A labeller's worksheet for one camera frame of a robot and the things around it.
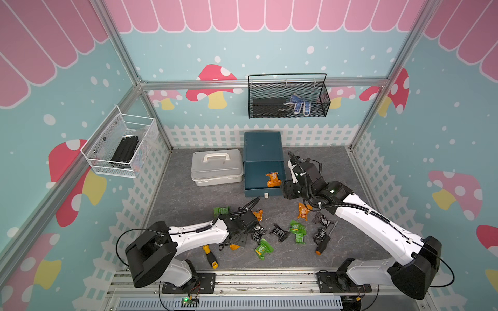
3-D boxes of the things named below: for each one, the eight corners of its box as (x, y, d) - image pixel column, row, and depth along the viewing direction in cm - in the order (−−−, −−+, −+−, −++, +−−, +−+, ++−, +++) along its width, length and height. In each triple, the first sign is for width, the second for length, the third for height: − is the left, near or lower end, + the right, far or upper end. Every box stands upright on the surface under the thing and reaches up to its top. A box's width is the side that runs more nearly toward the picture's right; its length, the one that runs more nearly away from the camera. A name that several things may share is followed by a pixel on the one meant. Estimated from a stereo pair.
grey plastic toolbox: (193, 188, 104) (186, 173, 94) (199, 165, 115) (193, 149, 105) (242, 188, 104) (240, 173, 94) (243, 165, 115) (242, 149, 105)
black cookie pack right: (311, 240, 87) (313, 237, 84) (318, 229, 90) (319, 227, 87) (319, 245, 85) (321, 243, 83) (325, 234, 88) (327, 232, 86)
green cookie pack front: (262, 261, 81) (262, 260, 80) (252, 248, 85) (252, 247, 83) (274, 251, 84) (274, 249, 82) (263, 238, 87) (264, 237, 86)
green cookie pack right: (291, 243, 86) (292, 241, 84) (288, 222, 92) (289, 220, 90) (306, 243, 86) (307, 241, 84) (303, 222, 92) (304, 220, 90)
